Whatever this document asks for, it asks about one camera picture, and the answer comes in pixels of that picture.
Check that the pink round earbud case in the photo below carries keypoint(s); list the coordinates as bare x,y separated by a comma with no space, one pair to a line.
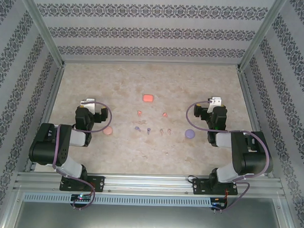
108,130

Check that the purple round earbud case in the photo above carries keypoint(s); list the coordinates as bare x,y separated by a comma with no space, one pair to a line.
190,134

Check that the coral earbud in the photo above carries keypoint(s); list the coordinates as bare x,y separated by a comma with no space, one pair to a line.
165,115
139,113

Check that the purple earbud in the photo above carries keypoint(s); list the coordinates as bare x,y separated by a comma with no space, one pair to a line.
137,128
148,130

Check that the coral rectangular earbud case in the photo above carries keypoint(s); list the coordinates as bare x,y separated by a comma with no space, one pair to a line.
147,97

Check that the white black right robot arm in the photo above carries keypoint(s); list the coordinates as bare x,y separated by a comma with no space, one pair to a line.
253,157

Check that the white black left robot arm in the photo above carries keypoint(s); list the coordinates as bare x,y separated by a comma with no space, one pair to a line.
43,145

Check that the grey metal panel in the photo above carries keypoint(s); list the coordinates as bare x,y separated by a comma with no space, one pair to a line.
148,221

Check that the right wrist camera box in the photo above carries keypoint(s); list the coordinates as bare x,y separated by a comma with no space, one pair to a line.
216,101

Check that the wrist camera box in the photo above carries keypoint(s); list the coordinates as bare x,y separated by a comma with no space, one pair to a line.
91,105
216,101

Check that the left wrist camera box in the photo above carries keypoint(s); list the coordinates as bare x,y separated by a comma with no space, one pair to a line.
91,105

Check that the aluminium frame rail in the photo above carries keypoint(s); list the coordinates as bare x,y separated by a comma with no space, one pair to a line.
247,97
54,90

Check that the grey wall base strip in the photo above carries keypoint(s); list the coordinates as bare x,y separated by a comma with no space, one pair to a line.
106,61

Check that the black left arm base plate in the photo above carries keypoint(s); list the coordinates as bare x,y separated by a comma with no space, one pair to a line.
99,184

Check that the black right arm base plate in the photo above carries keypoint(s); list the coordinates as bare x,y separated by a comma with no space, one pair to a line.
198,188

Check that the aluminium frame post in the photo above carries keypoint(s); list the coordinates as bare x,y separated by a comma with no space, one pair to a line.
43,27
259,35

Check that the wide aluminium mounting rail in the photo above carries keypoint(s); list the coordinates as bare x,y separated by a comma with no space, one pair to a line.
144,183

